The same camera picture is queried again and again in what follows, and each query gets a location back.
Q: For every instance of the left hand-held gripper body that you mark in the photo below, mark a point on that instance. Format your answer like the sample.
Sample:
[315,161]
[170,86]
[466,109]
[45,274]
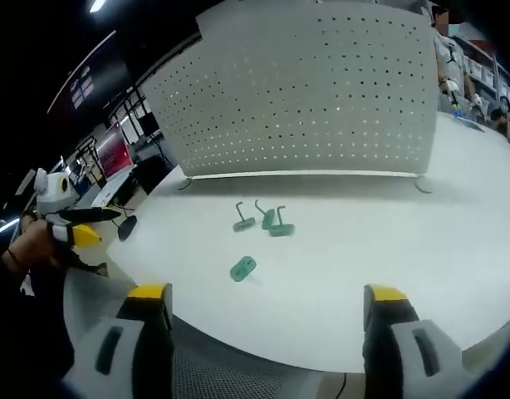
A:
[51,189]

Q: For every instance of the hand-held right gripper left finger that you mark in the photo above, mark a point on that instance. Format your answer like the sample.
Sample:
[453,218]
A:
[126,341]

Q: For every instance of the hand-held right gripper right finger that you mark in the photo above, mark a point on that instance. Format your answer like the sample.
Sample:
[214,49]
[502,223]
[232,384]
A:
[408,345]

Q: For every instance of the green hook assembly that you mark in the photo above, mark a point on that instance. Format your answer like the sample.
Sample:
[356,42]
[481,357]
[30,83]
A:
[268,218]
[243,222]
[282,228]
[242,269]

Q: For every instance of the white perforated mounting plate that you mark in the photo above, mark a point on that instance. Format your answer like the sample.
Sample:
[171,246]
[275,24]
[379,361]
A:
[296,99]

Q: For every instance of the person's left hand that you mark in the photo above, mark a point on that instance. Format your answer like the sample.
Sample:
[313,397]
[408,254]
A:
[39,243]

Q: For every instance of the black office chair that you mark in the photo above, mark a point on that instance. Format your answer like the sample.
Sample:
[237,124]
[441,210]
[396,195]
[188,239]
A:
[127,226]

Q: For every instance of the red banner stand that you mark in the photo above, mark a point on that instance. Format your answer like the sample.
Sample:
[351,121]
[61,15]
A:
[114,151]

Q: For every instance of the black monitor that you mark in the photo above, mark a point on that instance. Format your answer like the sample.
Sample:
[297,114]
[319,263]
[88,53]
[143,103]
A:
[148,123]

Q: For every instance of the white storage shelving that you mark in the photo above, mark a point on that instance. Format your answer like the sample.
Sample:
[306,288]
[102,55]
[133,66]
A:
[485,58]

